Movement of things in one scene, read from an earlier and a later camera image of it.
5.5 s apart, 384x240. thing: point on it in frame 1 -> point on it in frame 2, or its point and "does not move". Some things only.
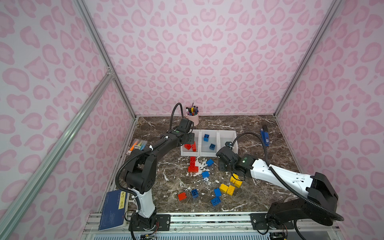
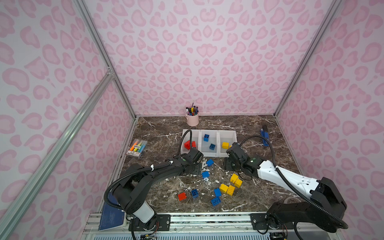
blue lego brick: [206, 137] does not move
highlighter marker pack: [137, 144] does not move
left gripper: [191, 138] -> [198, 170]
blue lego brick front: [195, 193] does not move
